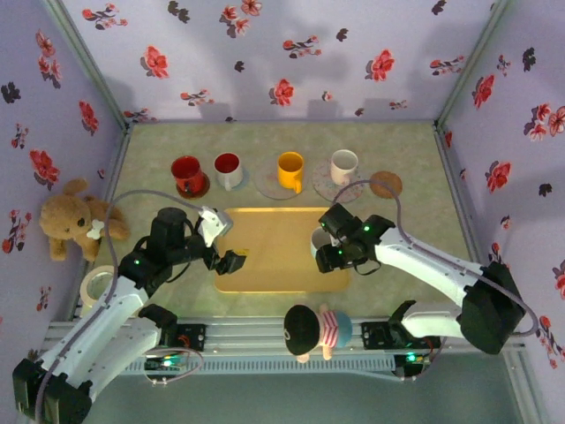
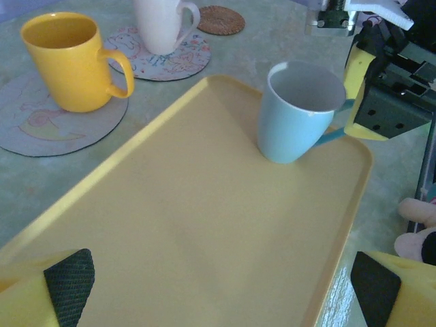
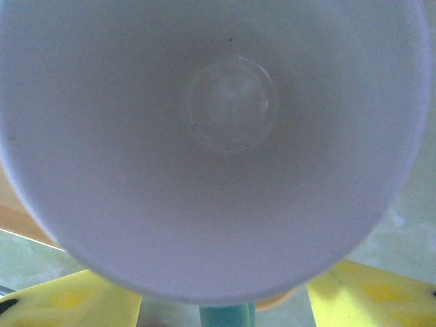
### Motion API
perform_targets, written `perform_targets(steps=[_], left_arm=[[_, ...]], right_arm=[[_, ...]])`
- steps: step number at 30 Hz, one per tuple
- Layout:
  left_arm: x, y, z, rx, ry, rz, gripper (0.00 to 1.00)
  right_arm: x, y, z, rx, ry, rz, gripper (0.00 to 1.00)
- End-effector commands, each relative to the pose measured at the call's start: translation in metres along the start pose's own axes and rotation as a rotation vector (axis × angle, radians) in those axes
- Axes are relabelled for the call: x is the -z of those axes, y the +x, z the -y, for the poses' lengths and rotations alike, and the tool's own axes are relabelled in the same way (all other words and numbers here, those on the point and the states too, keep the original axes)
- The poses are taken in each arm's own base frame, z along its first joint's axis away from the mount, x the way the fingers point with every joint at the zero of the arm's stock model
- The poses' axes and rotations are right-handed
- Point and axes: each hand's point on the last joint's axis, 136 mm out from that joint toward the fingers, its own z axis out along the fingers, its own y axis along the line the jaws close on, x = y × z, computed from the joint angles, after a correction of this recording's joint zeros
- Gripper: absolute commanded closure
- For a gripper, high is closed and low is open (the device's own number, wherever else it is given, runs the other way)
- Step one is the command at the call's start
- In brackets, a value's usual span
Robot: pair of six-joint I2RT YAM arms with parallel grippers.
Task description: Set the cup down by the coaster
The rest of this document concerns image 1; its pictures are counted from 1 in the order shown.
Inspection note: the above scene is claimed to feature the doll with black hair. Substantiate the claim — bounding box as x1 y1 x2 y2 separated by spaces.
283 303 354 364

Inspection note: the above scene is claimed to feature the aluminium front rail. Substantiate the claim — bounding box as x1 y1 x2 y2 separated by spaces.
41 315 526 354

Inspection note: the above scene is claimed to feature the round cork coaster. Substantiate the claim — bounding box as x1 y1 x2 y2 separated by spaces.
368 170 403 199

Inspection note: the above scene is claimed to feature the right controller board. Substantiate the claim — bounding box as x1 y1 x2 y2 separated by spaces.
395 352 432 379

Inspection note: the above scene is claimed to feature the grey slotted cable duct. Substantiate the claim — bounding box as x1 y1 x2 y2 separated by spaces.
59 356 396 376

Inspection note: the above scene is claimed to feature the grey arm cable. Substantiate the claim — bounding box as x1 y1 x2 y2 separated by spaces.
34 189 207 416
328 180 540 383

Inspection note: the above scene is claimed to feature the brown teddy bear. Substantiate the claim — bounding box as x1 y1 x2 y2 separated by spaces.
39 178 132 262

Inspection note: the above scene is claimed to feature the white cup red inside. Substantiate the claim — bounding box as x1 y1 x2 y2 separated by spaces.
214 152 245 192

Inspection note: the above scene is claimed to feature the white tape roll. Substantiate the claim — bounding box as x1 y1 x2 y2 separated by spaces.
79 264 118 317

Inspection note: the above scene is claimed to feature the grey blue round coaster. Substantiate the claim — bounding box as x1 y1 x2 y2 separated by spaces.
215 166 251 193

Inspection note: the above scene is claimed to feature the aluminium corner post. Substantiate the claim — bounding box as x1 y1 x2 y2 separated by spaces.
41 0 133 132
434 0 516 127

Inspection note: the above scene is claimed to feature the dark brown round coaster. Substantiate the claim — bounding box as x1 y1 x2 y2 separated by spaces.
175 170 211 200

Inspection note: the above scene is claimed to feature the grey left arm cable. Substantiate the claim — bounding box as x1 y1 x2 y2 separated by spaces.
34 189 207 416

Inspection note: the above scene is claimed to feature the light wooden tray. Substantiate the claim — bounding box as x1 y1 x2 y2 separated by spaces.
214 206 353 293

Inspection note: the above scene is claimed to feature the controller board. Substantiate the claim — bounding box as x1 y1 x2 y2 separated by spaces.
395 352 432 379
144 355 186 372

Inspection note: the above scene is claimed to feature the left controller board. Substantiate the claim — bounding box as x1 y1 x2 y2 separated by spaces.
144 355 186 372

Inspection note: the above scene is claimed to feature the aluminium side rail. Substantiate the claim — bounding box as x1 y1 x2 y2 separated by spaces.
68 123 136 322
433 121 502 317

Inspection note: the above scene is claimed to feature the grey right arm cable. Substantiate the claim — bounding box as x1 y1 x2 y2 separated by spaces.
328 180 540 383

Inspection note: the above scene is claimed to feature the large grey pink coaster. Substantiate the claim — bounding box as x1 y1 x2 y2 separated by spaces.
254 158 310 201

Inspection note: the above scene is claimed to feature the red cup black handle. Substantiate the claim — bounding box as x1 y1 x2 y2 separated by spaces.
170 155 205 195

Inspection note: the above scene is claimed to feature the yellow cup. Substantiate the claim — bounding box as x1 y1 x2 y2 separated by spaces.
276 151 305 194

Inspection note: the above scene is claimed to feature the pale pink cup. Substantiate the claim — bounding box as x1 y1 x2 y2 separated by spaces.
330 149 358 186

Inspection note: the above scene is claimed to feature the light blue cup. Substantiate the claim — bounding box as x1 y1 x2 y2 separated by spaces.
309 228 333 260

